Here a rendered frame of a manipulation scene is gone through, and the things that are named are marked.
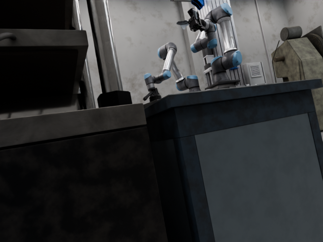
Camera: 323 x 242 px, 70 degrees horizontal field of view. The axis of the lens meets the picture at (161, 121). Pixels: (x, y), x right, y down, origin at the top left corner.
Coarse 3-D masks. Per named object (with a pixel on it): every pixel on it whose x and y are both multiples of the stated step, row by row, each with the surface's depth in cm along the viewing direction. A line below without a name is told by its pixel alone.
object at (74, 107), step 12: (48, 96) 105; (60, 96) 107; (72, 96) 109; (0, 108) 97; (12, 108) 99; (24, 108) 100; (36, 108) 102; (48, 108) 104; (60, 108) 106; (72, 108) 108
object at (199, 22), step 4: (192, 16) 159; (188, 20) 163; (192, 20) 160; (196, 20) 160; (204, 20) 166; (192, 24) 161; (196, 24) 160; (200, 24) 162; (204, 24) 166; (192, 28) 161; (196, 28) 163; (200, 28) 165; (204, 28) 166
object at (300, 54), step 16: (288, 32) 655; (320, 32) 655; (288, 48) 655; (304, 48) 643; (320, 48) 645; (288, 64) 666; (304, 64) 620; (320, 64) 627; (288, 80) 702; (320, 96) 622; (320, 112) 619; (320, 128) 617
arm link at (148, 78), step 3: (144, 75) 220; (147, 75) 219; (150, 75) 220; (144, 78) 220; (147, 78) 218; (150, 78) 219; (153, 78) 221; (147, 81) 218; (150, 81) 218; (153, 81) 222; (147, 84) 218
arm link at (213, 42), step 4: (208, 32) 172; (212, 32) 172; (208, 36) 172; (212, 36) 171; (204, 40) 175; (208, 40) 173; (212, 40) 171; (216, 40) 173; (204, 44) 176; (208, 44) 173; (212, 44) 171; (216, 44) 172
